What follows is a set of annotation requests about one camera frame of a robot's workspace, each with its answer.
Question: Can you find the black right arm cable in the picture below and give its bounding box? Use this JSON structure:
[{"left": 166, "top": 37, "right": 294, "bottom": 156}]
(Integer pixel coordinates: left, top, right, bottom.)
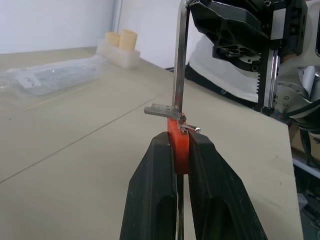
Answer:
[{"left": 287, "top": 98, "right": 320, "bottom": 171}]

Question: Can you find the shiny metal rod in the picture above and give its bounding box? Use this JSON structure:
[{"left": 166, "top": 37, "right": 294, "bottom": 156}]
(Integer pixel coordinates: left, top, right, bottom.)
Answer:
[{"left": 179, "top": 123, "right": 202, "bottom": 134}]

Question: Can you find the cream yellow cylinder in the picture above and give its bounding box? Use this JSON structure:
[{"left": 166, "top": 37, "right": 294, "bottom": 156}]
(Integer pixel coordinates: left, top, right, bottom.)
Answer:
[
  {"left": 118, "top": 29, "right": 139, "bottom": 52},
  {"left": 104, "top": 31, "right": 121, "bottom": 48}
]

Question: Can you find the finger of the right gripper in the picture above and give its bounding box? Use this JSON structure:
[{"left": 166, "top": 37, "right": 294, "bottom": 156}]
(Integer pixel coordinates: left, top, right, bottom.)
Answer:
[{"left": 189, "top": 0, "right": 271, "bottom": 60}]

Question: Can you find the small orange part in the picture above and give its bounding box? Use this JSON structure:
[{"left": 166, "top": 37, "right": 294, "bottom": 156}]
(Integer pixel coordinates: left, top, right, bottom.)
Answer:
[{"left": 166, "top": 117, "right": 191, "bottom": 175}]

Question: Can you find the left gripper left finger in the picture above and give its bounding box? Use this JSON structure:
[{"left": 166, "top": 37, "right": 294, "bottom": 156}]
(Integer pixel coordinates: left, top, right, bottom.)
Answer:
[{"left": 119, "top": 131, "right": 179, "bottom": 240}]

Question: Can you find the translucent white block holder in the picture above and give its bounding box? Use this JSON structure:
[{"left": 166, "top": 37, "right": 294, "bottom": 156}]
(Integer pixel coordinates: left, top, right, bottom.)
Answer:
[{"left": 95, "top": 38, "right": 141, "bottom": 69}]

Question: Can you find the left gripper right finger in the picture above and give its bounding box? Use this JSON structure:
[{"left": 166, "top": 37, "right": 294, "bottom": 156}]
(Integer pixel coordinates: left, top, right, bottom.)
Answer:
[{"left": 187, "top": 132, "right": 270, "bottom": 240}]

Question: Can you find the metal hex key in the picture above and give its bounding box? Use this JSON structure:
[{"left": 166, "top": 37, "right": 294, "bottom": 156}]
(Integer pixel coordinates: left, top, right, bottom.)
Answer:
[{"left": 172, "top": 0, "right": 198, "bottom": 113}]

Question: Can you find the long clear plastic bag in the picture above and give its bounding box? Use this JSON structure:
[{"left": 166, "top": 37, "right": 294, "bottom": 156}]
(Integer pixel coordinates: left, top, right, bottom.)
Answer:
[{"left": 0, "top": 55, "right": 112, "bottom": 109}]

